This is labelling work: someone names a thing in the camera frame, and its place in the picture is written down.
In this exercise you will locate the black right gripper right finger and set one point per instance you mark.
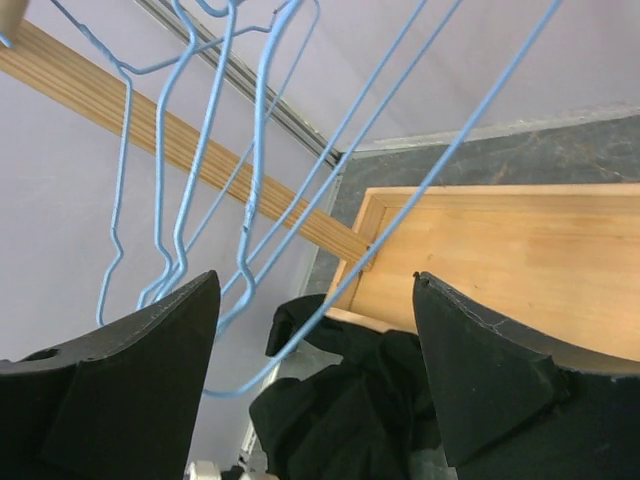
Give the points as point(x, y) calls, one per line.
point(514, 403)

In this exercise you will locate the wooden clothes rack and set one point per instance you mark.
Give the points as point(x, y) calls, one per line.
point(561, 259)

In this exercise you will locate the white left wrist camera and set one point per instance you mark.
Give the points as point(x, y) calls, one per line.
point(202, 470)

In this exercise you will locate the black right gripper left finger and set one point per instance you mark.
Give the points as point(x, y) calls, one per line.
point(117, 403)

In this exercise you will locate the black shirt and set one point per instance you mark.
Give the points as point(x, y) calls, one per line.
point(361, 418)

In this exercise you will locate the light blue wire hanger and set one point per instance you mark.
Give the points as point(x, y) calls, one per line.
point(12, 13)
point(174, 271)
point(262, 115)
point(410, 204)

